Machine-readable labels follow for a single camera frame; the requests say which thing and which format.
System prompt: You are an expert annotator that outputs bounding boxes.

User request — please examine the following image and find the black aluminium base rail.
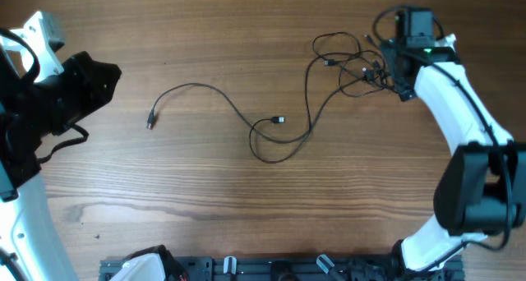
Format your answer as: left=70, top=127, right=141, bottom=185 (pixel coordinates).
left=98, top=254, right=465, bottom=281

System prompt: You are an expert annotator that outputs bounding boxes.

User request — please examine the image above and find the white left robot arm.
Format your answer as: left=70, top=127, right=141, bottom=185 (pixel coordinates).
left=1, top=52, right=122, bottom=280

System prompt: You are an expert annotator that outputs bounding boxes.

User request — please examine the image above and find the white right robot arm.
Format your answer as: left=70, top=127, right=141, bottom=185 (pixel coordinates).
left=373, top=5, right=525, bottom=278

